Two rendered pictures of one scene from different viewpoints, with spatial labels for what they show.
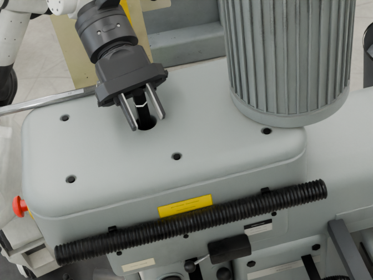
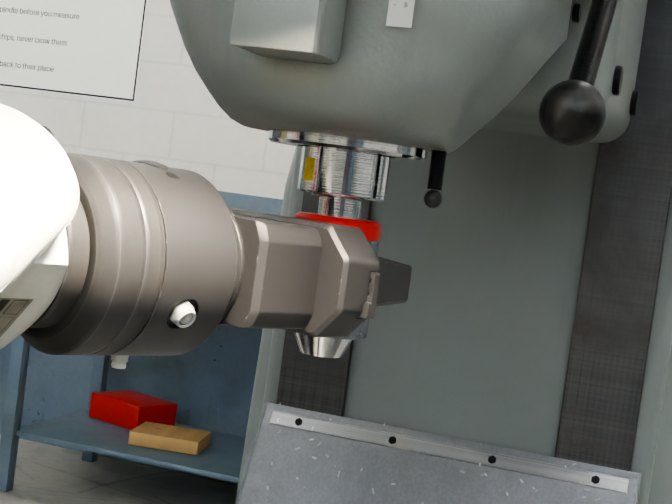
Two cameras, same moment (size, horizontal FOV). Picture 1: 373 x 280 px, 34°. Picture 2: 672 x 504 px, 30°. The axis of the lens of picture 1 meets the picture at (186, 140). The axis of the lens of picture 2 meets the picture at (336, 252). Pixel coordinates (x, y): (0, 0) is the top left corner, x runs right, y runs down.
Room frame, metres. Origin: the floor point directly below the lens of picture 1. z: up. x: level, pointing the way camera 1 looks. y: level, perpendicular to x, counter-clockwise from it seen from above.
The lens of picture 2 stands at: (0.50, 0.69, 1.29)
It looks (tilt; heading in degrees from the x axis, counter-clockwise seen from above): 3 degrees down; 291
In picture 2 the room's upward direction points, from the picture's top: 8 degrees clockwise
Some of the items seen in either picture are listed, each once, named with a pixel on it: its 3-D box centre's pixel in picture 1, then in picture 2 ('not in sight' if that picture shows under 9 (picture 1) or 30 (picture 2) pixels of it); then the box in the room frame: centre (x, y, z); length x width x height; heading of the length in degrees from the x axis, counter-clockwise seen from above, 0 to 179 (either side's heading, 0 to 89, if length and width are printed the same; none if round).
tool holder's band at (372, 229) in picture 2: not in sight; (337, 226); (0.74, 0.06, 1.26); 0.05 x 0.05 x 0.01
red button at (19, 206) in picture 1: (23, 205); not in sight; (0.73, 0.31, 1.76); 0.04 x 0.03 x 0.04; 4
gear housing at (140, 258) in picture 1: (186, 194); not in sight; (0.75, 0.02, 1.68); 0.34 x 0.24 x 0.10; 94
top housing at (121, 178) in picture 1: (162, 151); not in sight; (0.75, 0.05, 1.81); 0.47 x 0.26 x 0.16; 94
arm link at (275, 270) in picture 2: not in sight; (202, 268); (0.78, 0.15, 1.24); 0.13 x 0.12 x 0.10; 159
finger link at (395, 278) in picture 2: not in sight; (373, 282); (0.72, 0.07, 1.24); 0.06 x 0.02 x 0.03; 69
